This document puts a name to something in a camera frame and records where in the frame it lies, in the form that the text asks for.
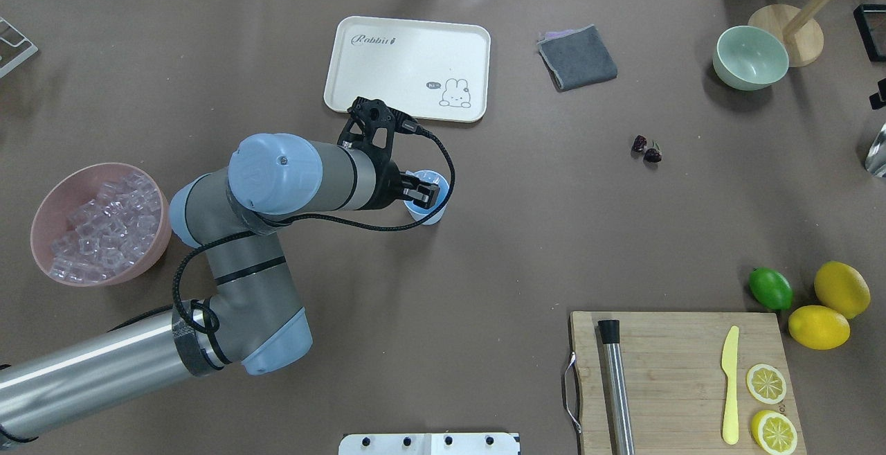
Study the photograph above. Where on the wooden cutting board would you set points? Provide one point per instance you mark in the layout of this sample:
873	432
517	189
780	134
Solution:
674	381

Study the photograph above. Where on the yellow lemon far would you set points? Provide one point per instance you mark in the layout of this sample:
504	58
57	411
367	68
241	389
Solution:
842	288

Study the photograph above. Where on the yellow lemon near board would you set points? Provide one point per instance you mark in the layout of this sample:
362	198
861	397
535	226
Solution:
819	328

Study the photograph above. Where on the clear ice cubes pile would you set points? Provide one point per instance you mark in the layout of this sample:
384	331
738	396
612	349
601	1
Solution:
110	233

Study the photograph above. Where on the black tray at edge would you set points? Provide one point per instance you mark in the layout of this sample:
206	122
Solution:
870	20

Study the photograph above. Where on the cream rabbit serving tray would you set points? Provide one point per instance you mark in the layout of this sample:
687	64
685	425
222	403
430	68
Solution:
431	70

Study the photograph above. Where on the dark cherry with stem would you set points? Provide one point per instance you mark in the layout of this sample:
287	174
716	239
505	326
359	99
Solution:
653	153

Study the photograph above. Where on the wooden mug tree stand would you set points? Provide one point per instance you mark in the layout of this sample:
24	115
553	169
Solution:
796	29

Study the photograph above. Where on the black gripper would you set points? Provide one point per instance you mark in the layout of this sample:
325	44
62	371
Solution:
386	185

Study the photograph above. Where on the yellow plastic knife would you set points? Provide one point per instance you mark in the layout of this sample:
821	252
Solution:
729	358

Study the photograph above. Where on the white wire cup rack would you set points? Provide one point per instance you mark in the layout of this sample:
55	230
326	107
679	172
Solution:
15	48

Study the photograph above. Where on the steel muddler black tip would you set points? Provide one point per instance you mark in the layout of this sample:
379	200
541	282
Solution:
618	400

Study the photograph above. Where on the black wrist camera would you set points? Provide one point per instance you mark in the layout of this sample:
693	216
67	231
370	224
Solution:
371	127

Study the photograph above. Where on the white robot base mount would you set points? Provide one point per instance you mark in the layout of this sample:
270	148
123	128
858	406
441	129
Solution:
431	443

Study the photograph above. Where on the lemon slice upper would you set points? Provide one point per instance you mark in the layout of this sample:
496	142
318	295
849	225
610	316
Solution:
766	384

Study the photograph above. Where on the mint green bowl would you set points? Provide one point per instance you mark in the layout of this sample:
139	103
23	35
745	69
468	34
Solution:
749	58

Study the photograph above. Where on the pink bowl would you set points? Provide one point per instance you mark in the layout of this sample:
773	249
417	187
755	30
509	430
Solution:
50	222

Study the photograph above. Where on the lemon half lower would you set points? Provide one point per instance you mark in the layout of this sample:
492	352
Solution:
774	433

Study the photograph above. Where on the metal ice scoop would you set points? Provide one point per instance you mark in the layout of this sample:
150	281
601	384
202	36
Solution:
875	159

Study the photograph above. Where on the green lime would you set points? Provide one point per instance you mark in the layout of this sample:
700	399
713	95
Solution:
771	289

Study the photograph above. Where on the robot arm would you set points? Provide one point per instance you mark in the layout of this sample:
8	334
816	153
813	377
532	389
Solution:
234	300

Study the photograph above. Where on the grey folded cloth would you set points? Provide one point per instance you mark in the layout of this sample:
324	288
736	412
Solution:
577	57

